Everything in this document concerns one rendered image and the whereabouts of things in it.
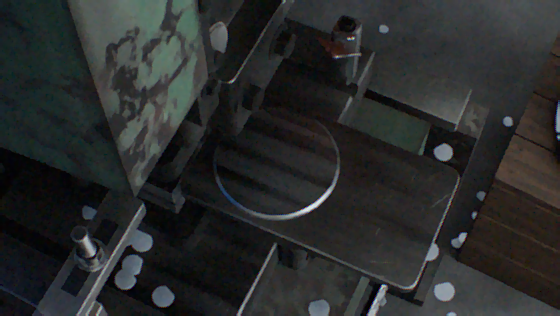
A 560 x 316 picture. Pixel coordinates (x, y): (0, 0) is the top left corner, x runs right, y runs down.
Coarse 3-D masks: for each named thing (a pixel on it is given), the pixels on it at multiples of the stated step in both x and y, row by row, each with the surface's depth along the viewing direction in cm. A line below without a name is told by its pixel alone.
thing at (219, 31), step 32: (224, 0) 64; (256, 0) 68; (224, 32) 63; (256, 32) 66; (224, 64) 65; (256, 64) 68; (224, 96) 66; (256, 96) 67; (192, 128) 69; (224, 128) 70
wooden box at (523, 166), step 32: (544, 96) 138; (544, 128) 135; (512, 160) 132; (544, 160) 132; (512, 192) 132; (544, 192) 129; (480, 224) 145; (512, 224) 139; (544, 224) 134; (480, 256) 154; (512, 256) 148; (544, 256) 142; (544, 288) 152
